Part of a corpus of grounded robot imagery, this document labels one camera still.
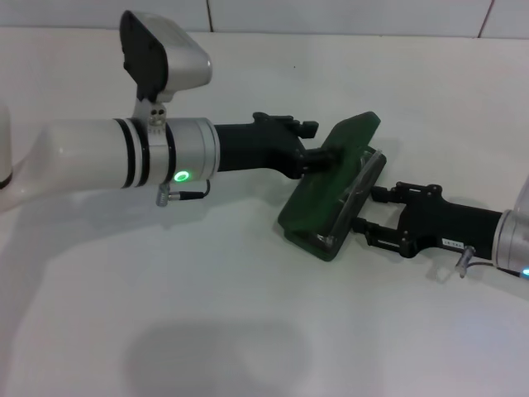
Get green glasses case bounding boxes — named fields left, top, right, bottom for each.
left=277, top=110, right=388, bottom=262

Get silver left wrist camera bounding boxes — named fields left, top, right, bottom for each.
left=119, top=10, right=213, bottom=103

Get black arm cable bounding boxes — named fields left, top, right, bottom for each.
left=456, top=244, right=526, bottom=279
left=155, top=177, right=212, bottom=207

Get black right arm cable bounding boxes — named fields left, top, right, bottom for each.
left=456, top=244, right=526, bottom=279

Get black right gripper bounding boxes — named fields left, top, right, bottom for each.
left=350, top=181, right=504, bottom=261

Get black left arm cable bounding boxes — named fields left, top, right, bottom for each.
left=155, top=177, right=212, bottom=207

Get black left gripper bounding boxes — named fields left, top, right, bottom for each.
left=212, top=111, right=342, bottom=181

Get clear white glasses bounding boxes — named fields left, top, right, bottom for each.
left=314, top=148, right=384, bottom=250

